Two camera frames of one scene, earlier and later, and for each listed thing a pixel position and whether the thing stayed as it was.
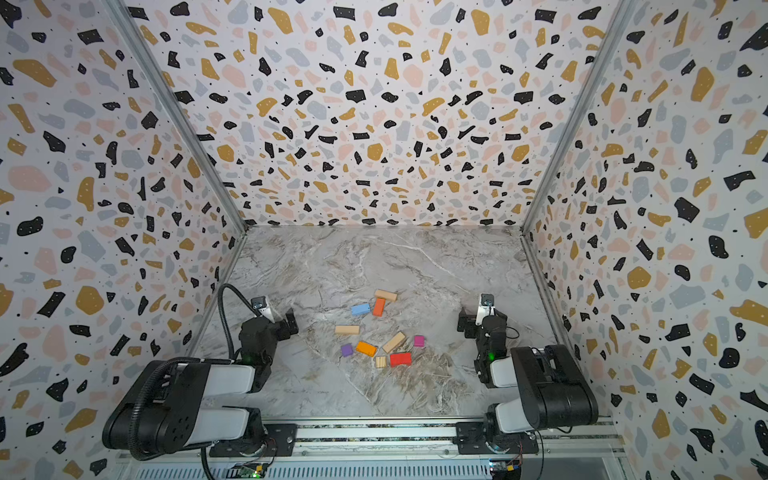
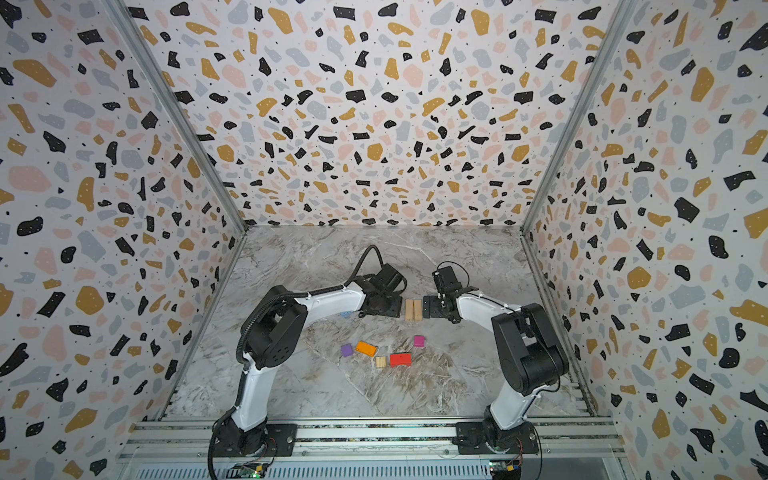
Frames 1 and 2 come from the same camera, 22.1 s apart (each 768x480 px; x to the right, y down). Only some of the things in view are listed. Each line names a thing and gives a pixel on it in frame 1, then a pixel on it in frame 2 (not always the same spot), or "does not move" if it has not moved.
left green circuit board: x=244 y=470 does not move
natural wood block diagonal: x=394 y=342 -> x=418 y=309
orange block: x=366 y=348 does not move
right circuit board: x=505 y=468 does not move
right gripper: x=471 y=323 -> x=429 y=306
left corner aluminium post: x=183 y=110 does not move
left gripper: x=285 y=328 -> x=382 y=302
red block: x=401 y=358 does not move
